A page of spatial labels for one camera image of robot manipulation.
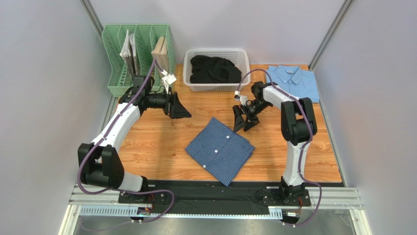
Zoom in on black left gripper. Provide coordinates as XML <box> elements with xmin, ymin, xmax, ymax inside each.
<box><xmin>145</xmin><ymin>87</ymin><xmax>191</xmax><ymax>119</ymax></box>

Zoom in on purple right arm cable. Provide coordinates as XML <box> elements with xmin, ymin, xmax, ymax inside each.
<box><xmin>236</xmin><ymin>69</ymin><xmax>323</xmax><ymax>227</ymax></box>

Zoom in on tan book in organizer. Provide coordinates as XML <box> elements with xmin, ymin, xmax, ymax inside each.
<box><xmin>151</xmin><ymin>37</ymin><xmax>170</xmax><ymax>72</ymax></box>

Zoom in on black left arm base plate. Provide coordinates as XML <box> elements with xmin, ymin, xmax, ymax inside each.
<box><xmin>118</xmin><ymin>191</ymin><xmax>170</xmax><ymax>205</ymax></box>

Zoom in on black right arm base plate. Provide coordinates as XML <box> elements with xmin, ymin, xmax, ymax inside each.
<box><xmin>256</xmin><ymin>188</ymin><xmax>312</xmax><ymax>207</ymax></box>

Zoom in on green plastic file organizer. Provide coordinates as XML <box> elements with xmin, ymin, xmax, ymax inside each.
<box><xmin>102</xmin><ymin>24</ymin><xmax>177</xmax><ymax>97</ymax></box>

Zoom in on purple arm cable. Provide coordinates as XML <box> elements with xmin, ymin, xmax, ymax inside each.
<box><xmin>236</xmin><ymin>69</ymin><xmax>323</xmax><ymax>227</ymax></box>
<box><xmin>76</xmin><ymin>58</ymin><xmax>175</xmax><ymax>226</ymax></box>

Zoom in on white papers in organizer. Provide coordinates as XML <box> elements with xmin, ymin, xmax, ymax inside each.
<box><xmin>119</xmin><ymin>29</ymin><xmax>140</xmax><ymax>78</ymax></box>

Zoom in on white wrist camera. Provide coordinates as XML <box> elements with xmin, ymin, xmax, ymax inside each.
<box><xmin>161</xmin><ymin>70</ymin><xmax>177</xmax><ymax>93</ymax></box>
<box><xmin>234</xmin><ymin>91</ymin><xmax>248</xmax><ymax>106</ymax></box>

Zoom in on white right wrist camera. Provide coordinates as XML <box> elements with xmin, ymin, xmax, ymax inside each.
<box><xmin>234</xmin><ymin>91</ymin><xmax>248</xmax><ymax>106</ymax></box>

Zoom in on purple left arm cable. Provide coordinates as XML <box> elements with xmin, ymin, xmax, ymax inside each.
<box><xmin>76</xmin><ymin>58</ymin><xmax>175</xmax><ymax>226</ymax></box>

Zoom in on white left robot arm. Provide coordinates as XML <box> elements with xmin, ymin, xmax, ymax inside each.
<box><xmin>77</xmin><ymin>74</ymin><xmax>191</xmax><ymax>194</ymax></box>

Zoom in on blue checked long sleeve shirt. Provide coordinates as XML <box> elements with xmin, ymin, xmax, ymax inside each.
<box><xmin>185</xmin><ymin>117</ymin><xmax>255</xmax><ymax>187</ymax></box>

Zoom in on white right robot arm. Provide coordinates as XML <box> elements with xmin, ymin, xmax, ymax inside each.
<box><xmin>232</xmin><ymin>82</ymin><xmax>317</xmax><ymax>204</ymax></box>

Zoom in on black garment in basket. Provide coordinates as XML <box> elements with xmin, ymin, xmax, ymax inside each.
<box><xmin>190</xmin><ymin>55</ymin><xmax>242</xmax><ymax>84</ymax></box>

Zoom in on folded light blue shirt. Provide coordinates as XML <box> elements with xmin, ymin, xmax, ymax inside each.
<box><xmin>266</xmin><ymin>65</ymin><xmax>320</xmax><ymax>103</ymax></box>

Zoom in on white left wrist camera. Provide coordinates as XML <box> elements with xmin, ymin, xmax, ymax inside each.
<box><xmin>161</xmin><ymin>70</ymin><xmax>177</xmax><ymax>93</ymax></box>

